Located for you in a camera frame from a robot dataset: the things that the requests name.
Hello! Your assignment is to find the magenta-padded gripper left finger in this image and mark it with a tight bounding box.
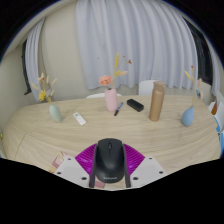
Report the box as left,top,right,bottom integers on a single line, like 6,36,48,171
53,143,98,189

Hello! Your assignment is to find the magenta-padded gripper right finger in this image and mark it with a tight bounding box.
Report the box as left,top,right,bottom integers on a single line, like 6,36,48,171
123,143,167,189

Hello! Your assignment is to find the black computer mouse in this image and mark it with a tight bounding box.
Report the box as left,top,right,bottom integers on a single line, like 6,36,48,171
89,137,129,184

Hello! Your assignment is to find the small white remote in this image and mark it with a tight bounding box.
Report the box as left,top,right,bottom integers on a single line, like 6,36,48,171
73,112,87,126

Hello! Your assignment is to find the green vase with yellow flowers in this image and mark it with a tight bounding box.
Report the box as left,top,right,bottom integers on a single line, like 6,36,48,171
31,72,63,123

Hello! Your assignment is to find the small black box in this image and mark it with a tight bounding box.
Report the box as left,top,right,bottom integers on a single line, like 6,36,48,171
126,98,145,113

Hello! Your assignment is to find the blue marker pen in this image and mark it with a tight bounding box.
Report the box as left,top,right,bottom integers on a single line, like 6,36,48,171
113,101,124,117

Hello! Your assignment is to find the gold metal drink bottle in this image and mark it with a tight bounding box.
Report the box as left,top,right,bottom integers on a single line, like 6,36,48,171
148,81,166,122

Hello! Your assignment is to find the blue vase with dried flowers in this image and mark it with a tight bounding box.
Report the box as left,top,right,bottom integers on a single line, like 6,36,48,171
180,65,204,128

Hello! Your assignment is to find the pink vase with orange flowers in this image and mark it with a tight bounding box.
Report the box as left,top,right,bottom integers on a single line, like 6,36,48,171
98,53,133,113

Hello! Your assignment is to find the row of white-blue chairs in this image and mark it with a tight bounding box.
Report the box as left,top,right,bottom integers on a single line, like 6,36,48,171
208,91,224,158

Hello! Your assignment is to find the dark window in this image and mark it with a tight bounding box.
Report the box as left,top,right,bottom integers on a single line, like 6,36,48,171
21,39,33,96
186,19,214,86

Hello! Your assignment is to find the narrow white curtain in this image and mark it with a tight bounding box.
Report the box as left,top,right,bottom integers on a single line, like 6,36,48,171
206,43,222,98
24,18,48,103

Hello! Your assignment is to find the wide white curtain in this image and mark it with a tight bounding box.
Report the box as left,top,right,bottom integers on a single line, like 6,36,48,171
75,0,199,91

